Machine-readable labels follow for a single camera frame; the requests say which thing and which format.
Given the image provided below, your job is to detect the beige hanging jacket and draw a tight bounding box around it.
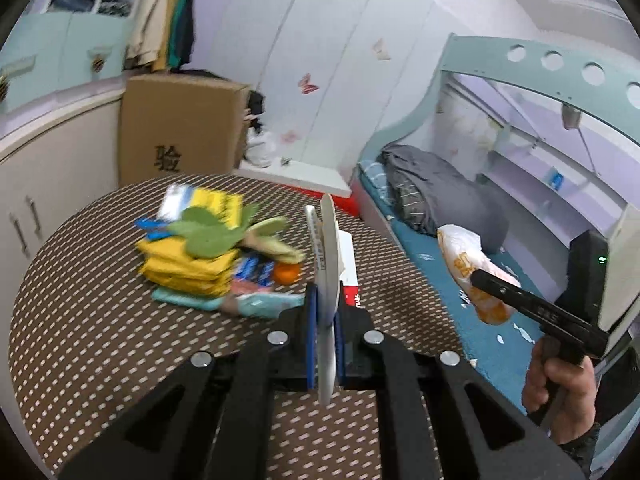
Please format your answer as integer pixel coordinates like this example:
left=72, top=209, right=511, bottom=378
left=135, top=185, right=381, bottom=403
left=125, top=0, right=187, bottom=72

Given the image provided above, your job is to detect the olive fabric piece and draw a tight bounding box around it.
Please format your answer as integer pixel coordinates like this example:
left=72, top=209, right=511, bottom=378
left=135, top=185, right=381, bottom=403
left=240, top=217, right=306, bottom=264

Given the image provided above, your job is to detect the white paper plate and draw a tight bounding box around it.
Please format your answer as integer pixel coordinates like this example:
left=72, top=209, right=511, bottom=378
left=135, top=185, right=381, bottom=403
left=304, top=194, right=346, bottom=406

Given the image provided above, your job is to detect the teal flat packet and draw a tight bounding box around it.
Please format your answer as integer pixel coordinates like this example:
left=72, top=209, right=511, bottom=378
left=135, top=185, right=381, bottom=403
left=151, top=286, right=306, bottom=319

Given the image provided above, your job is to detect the large cardboard box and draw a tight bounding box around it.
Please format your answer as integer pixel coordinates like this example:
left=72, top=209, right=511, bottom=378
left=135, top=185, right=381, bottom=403
left=117, top=74, right=251, bottom=188

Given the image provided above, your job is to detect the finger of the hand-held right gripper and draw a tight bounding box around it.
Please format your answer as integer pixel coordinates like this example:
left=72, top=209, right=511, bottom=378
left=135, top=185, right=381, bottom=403
left=469, top=269, right=610, bottom=358

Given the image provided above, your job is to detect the green leaf-shaped plush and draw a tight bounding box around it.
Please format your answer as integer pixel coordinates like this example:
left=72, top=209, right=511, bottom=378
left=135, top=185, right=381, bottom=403
left=167, top=205, right=288, bottom=259

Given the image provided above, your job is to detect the black bag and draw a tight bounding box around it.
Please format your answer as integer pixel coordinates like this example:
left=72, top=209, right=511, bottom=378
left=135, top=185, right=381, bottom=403
left=247, top=90, right=267, bottom=133

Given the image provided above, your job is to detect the blue candy wrapper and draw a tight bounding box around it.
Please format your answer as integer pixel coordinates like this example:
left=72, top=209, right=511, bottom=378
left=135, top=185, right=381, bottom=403
left=137, top=216, right=172, bottom=242
left=234, top=257, right=276, bottom=287

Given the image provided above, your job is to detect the red and white bed step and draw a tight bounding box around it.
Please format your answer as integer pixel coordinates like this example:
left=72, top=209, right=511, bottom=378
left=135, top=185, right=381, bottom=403
left=235, top=160, right=362, bottom=217

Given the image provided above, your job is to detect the white bedside shelf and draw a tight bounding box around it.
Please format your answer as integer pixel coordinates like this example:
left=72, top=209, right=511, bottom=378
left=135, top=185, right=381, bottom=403
left=475, top=80, right=636, bottom=261

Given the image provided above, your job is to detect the yellow padded packet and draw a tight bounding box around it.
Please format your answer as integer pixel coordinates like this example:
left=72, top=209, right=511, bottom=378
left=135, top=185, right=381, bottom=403
left=140, top=260, right=236, bottom=297
left=136, top=237, right=241, bottom=273

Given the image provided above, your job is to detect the bed with blue sheet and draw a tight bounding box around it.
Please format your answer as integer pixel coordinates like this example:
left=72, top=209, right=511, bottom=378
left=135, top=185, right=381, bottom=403
left=357, top=160, right=551, bottom=402

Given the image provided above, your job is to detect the teal drawer cabinet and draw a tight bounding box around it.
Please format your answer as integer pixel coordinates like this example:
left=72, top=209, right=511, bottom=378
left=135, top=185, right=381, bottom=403
left=0, top=10, right=136, bottom=112

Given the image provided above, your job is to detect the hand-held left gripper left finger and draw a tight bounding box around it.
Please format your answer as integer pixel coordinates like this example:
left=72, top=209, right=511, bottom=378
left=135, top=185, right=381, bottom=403
left=57, top=282, right=321, bottom=480

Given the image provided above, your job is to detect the dark hanging garment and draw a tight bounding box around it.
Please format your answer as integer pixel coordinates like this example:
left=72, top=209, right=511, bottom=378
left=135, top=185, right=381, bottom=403
left=181, top=0, right=197, bottom=61

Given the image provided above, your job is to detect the white base cabinet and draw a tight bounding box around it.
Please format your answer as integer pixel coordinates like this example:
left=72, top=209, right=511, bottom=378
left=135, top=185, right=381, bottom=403
left=0, top=80, right=126, bottom=311

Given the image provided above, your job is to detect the grey pillow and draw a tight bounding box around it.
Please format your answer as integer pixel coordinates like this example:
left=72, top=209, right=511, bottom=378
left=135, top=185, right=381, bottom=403
left=380, top=142, right=511, bottom=254

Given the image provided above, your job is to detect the teal bed frame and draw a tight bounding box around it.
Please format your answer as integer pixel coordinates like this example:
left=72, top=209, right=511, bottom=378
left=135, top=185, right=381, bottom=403
left=350, top=32, right=640, bottom=361

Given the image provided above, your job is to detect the white and orange plastic bag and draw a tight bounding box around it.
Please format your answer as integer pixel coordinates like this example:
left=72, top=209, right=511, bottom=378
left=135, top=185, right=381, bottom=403
left=437, top=225, right=521, bottom=323

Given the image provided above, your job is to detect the light blue patterned pillow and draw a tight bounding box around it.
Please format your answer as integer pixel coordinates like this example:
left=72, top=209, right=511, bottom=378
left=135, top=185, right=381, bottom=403
left=360, top=160, right=401, bottom=206

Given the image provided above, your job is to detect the white box with red edge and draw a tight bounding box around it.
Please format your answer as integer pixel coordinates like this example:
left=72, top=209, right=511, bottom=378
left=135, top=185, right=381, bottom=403
left=337, top=230, right=363, bottom=311

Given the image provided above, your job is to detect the green hanging garment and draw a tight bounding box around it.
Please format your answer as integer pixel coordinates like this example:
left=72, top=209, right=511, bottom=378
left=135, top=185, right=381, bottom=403
left=167, top=0, right=193, bottom=68

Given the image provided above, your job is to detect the person's right hand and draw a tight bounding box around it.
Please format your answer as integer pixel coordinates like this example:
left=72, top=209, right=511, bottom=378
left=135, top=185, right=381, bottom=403
left=521, top=340, right=599, bottom=445

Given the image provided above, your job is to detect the person's right forearm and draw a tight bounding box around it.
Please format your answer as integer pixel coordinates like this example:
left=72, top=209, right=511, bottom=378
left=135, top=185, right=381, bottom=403
left=555, top=420, right=603, bottom=476

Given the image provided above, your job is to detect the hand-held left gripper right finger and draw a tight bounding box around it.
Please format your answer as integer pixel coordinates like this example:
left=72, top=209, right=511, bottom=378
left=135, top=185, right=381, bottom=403
left=334, top=305, right=588, bottom=480

